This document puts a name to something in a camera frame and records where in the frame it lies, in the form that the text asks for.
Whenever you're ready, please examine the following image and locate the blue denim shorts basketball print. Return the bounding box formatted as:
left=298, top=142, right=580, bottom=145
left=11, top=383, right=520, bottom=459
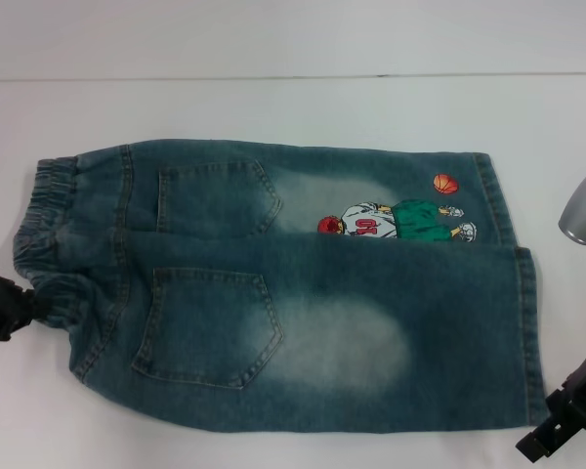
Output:
left=10, top=140, right=548, bottom=441

